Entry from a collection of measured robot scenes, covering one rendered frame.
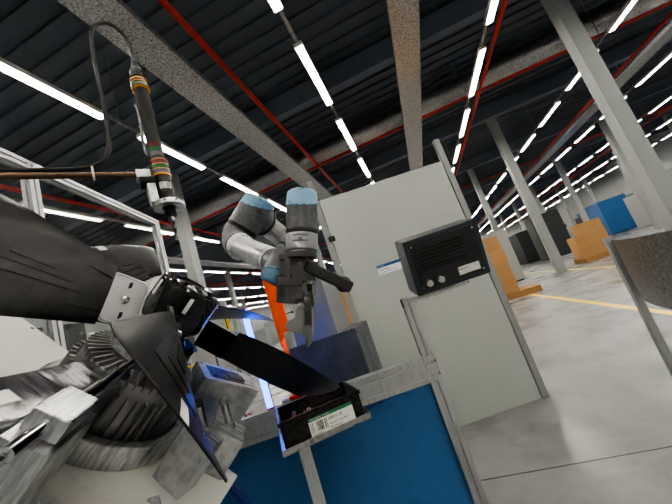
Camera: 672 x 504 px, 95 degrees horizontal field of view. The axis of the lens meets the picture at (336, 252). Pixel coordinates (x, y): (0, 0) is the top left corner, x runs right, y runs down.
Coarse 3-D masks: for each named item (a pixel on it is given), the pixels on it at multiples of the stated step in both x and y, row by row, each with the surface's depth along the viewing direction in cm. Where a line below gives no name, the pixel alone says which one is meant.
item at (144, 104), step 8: (136, 88) 80; (144, 88) 80; (136, 96) 80; (144, 96) 80; (144, 104) 79; (144, 112) 78; (152, 112) 80; (144, 120) 78; (152, 120) 79; (144, 128) 78; (152, 128) 78; (152, 136) 77
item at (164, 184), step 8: (136, 64) 82; (136, 72) 80; (160, 176) 75; (168, 176) 76; (160, 184) 75; (168, 184) 76; (160, 192) 74; (168, 192) 75; (168, 208) 74; (168, 216) 74; (176, 216) 76
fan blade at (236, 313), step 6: (222, 306) 74; (216, 312) 77; (222, 312) 79; (228, 312) 80; (234, 312) 81; (240, 312) 82; (246, 312) 82; (252, 312) 83; (210, 318) 84; (216, 318) 87; (222, 318) 90; (228, 318) 92; (234, 318) 93; (240, 318) 93; (246, 318) 93; (252, 318) 92; (258, 318) 91; (264, 318) 90
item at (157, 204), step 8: (136, 176) 73; (144, 176) 73; (152, 176) 74; (144, 184) 73; (152, 184) 74; (152, 192) 73; (152, 200) 72; (160, 200) 72; (168, 200) 72; (176, 200) 74; (160, 208) 74; (176, 208) 77
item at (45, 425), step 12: (132, 360) 52; (108, 372) 45; (120, 372) 46; (96, 384) 40; (108, 384) 43; (96, 396) 40; (48, 420) 32; (24, 432) 29; (36, 432) 30; (12, 444) 28; (24, 444) 28; (0, 456) 27; (12, 456) 27
